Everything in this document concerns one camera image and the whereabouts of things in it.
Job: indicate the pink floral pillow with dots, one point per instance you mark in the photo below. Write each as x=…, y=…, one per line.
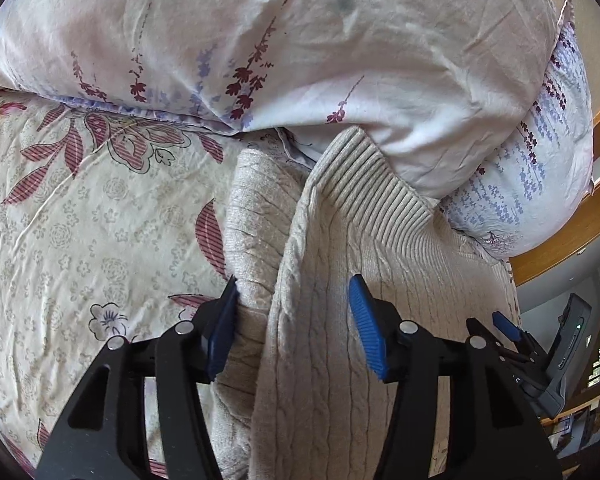
x=280, y=35

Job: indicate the cream floral bed sheet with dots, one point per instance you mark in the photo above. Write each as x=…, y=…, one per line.
x=80, y=235

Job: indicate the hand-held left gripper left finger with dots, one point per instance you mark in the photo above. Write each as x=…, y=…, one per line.
x=222, y=330

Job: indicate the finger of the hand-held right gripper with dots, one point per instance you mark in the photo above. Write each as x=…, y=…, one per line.
x=476, y=326
x=505, y=324

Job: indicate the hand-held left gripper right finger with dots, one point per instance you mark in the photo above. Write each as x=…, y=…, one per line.
x=370, y=332

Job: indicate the pink and blue lavender pillow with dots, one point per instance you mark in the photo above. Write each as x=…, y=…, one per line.
x=545, y=175

